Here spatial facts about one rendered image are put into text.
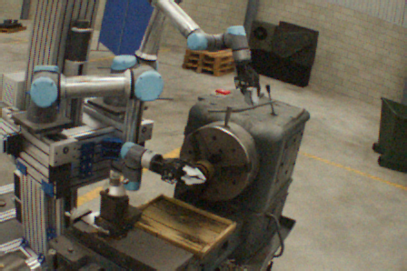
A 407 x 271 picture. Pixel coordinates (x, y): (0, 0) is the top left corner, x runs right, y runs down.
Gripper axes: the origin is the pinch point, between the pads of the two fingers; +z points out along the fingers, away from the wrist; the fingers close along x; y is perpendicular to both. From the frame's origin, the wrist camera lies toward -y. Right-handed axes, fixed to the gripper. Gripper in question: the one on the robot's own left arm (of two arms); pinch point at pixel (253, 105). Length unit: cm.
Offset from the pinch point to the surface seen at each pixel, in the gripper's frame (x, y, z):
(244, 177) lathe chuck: -2.1, 18.0, 25.7
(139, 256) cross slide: -13, 81, 32
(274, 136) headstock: 7.5, 1.7, 13.7
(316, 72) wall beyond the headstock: -182, -972, 25
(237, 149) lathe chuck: -3.0, 18.0, 14.1
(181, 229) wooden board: -21, 42, 38
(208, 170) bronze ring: -11.0, 29.7, 18.5
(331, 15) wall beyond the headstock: -101, -972, -124
